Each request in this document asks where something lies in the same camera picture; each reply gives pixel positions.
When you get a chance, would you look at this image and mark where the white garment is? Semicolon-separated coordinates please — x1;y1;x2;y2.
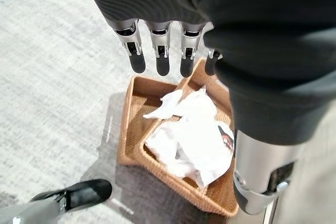
142;86;235;188

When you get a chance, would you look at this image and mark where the robot silver leg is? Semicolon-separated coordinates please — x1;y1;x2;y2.
0;199;64;224

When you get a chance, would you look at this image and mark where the woven wicker basket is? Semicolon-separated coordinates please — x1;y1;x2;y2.
115;57;239;218

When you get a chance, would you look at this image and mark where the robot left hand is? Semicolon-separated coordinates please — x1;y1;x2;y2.
77;0;336;215

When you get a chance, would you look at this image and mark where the robot dark foot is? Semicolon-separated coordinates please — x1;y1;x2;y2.
30;178;113;212

